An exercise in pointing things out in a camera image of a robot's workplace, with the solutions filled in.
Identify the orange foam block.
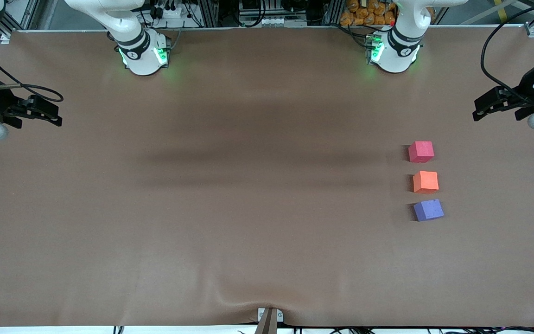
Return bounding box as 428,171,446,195
412,171,439,193

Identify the red foam block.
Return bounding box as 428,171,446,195
408,141,434,163

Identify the purple foam block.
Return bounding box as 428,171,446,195
413,199,445,222

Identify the pile of orange buns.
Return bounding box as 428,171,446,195
340,0,397,26

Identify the white power strip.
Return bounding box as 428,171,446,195
158,4,192,19
259,16,308,27

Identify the brown table mat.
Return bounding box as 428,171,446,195
0,26,534,328

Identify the brown pole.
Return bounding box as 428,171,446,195
255,308,278,334

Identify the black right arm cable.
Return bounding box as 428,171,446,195
0,41,64,103

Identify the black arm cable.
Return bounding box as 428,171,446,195
480,0,534,106
0,41,64,103

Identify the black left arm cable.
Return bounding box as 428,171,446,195
480,0,534,106

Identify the grey metal bracket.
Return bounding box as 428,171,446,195
258,308,284,323

